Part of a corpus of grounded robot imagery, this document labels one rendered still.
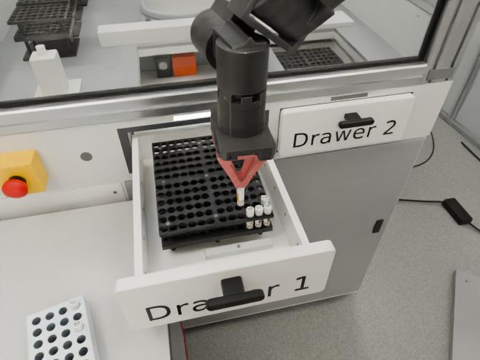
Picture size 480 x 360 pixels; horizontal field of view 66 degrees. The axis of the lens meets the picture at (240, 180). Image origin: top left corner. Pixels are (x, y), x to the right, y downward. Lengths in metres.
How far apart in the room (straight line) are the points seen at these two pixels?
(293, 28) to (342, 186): 0.63
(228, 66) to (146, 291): 0.29
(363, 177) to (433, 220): 1.01
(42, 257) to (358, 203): 0.76
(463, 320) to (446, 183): 0.78
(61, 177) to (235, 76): 0.50
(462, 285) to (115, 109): 1.46
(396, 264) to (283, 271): 1.23
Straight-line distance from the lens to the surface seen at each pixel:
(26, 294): 0.75
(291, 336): 1.46
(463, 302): 1.70
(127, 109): 0.71
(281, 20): 0.40
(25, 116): 0.73
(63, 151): 0.77
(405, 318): 1.61
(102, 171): 0.79
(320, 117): 0.78
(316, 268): 0.54
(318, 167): 0.89
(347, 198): 1.02
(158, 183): 0.64
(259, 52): 0.39
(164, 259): 0.61
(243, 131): 0.43
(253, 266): 0.49
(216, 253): 0.60
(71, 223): 0.82
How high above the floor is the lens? 1.34
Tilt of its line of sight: 44 degrees down
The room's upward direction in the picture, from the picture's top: straight up
